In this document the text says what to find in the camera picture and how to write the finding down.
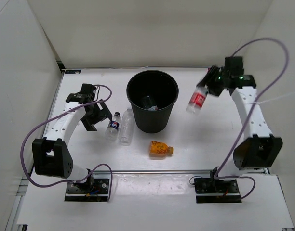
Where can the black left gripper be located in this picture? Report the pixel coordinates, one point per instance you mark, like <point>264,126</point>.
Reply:
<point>88,122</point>

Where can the orange juice bottle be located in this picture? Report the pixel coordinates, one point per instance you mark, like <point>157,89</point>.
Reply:
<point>160,149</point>

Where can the black plastic bin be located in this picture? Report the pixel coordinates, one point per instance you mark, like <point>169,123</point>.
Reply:
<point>152,95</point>

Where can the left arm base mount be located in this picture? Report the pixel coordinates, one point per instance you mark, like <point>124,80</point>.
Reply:
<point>97,190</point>

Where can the small pepsi bottle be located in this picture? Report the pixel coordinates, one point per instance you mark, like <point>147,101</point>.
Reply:
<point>112,130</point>

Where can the clear unlabeled plastic bottle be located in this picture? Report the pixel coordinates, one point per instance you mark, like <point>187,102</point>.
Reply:
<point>127,127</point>

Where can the red label water bottle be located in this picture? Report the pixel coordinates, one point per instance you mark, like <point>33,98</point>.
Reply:
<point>197,100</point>

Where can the blue orange label bottle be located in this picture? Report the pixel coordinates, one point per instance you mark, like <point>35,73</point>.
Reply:
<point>148,103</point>

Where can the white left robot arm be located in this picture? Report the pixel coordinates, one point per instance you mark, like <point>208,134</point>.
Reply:
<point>51,155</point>

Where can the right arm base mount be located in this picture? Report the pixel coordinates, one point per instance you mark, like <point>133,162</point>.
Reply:
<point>208,190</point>

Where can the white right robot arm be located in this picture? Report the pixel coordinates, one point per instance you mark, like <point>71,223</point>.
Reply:
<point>255,147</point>

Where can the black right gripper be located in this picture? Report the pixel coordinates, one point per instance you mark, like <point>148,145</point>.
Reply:
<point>213,71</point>

